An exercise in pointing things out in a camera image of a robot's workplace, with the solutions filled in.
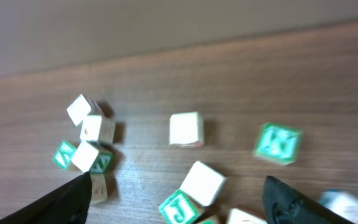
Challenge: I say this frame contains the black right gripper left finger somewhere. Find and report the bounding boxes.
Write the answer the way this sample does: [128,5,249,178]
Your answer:
[0,172,92,224]

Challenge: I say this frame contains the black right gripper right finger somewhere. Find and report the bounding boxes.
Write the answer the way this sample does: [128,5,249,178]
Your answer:
[262,175,352,224]

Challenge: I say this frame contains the yellow edged picture block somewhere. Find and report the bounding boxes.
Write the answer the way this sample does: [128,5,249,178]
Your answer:
[319,189,358,224]

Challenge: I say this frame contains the yellow side picture block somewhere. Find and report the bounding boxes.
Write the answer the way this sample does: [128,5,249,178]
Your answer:
[180,161,227,207]

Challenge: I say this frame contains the green J letter block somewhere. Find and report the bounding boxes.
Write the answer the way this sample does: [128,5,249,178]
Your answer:
[158,189,204,224]

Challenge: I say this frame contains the red V letter block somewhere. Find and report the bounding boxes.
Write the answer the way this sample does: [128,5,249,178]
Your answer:
[90,174,108,204]

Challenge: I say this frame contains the green A letter block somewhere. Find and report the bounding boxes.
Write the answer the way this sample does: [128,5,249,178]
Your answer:
[52,140,76,170]

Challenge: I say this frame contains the snail picture blue block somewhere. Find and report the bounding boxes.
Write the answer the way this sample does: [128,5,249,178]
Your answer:
[226,208,267,224]

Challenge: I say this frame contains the green Z side block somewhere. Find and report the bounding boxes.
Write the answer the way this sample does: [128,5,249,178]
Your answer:
[71,141,114,174]

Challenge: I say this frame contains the green N letter block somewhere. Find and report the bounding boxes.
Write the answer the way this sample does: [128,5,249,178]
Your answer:
[254,122,303,166]

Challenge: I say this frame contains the green E letter block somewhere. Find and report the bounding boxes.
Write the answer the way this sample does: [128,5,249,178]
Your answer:
[197,215,220,224]

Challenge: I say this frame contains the block with blue side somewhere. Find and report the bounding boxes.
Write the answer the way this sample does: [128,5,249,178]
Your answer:
[80,115,116,144]

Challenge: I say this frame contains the plain top far-left block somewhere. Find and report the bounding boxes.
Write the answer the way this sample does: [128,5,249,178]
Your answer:
[67,94,103,126]

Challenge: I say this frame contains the block with red side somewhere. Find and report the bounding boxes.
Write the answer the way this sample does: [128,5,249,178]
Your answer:
[169,111,204,147]

